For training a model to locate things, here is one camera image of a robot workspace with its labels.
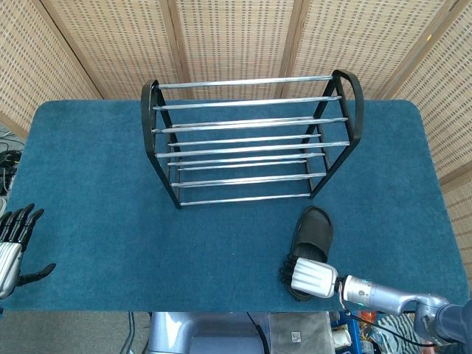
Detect black cable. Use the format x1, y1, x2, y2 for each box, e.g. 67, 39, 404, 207
127, 311, 136, 354

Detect black and silver left hand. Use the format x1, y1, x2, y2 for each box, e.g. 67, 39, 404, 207
0, 204, 57, 299

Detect grey cloth with QR label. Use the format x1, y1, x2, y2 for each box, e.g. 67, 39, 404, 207
267, 313, 336, 354

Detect blue carpet mat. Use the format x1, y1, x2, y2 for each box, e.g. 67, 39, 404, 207
3, 98, 470, 314

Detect woven wooden folding screen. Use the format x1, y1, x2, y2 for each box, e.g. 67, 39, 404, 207
0, 0, 472, 272

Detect black and silver right hand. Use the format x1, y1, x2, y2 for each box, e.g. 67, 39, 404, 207
278, 252, 340, 299

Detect bundle of cables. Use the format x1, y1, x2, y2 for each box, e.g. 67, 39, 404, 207
0, 121, 26, 198

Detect black and chrome shoe rack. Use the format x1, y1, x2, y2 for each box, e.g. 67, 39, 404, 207
140, 69, 365, 210

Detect zebra striped fabric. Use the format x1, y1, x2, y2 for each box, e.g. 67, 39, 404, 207
370, 315, 420, 354

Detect black slipper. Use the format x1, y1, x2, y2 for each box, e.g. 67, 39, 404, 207
286, 205, 335, 302

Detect grey robot torso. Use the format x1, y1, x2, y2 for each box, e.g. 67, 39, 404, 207
147, 311, 270, 354

